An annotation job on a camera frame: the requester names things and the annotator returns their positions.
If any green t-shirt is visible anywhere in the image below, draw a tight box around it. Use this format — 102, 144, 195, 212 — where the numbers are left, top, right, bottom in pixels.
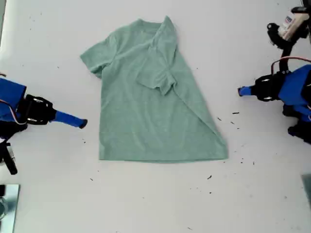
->
79, 16, 229, 164

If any red white arm wire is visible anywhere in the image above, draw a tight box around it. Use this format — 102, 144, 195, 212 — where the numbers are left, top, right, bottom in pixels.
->
0, 98, 28, 126
271, 56, 311, 75

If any black camera stalk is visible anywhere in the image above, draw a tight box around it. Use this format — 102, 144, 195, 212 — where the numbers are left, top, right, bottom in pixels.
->
278, 41, 296, 73

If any black camera box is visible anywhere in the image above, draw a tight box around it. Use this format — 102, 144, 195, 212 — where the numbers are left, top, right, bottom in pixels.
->
0, 142, 18, 175

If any beige labelled camera box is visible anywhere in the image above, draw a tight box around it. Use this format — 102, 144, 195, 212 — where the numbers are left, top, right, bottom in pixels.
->
266, 6, 310, 49

